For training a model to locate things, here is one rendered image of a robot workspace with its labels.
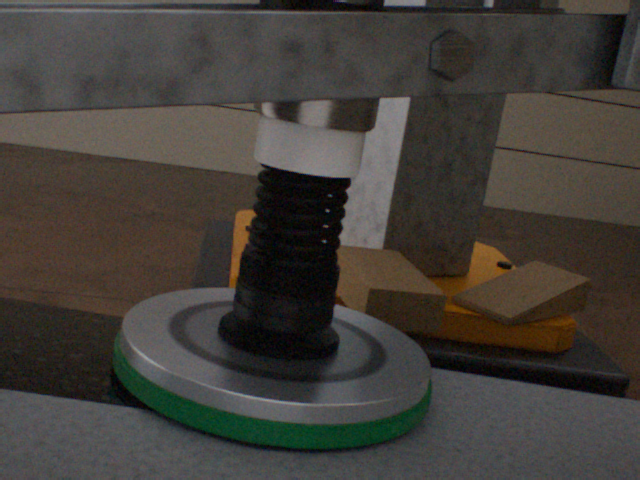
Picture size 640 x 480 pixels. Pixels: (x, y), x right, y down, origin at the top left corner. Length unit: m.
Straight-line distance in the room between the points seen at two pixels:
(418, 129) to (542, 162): 6.13
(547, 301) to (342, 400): 0.74
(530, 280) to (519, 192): 6.04
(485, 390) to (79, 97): 0.38
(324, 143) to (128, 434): 0.21
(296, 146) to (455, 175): 0.78
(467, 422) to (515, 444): 0.04
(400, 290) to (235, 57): 0.60
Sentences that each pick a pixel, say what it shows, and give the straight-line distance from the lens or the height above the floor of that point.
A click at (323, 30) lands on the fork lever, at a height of 1.11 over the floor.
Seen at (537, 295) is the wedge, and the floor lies 0.81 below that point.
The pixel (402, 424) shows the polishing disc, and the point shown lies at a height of 0.88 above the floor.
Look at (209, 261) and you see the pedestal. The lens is 1.35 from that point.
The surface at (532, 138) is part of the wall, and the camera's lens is 7.27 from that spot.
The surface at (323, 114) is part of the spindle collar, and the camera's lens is 0.52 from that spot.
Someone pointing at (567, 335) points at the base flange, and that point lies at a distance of 1.24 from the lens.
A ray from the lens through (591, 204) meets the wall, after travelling 7.62.
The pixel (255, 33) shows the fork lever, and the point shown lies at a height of 1.10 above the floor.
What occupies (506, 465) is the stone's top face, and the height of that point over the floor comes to 0.87.
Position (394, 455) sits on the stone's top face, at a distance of 0.53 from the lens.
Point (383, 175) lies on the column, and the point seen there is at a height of 0.93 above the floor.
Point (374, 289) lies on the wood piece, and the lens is 1.02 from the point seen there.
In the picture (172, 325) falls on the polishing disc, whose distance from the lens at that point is 0.59.
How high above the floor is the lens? 1.10
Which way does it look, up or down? 13 degrees down
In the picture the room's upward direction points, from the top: 10 degrees clockwise
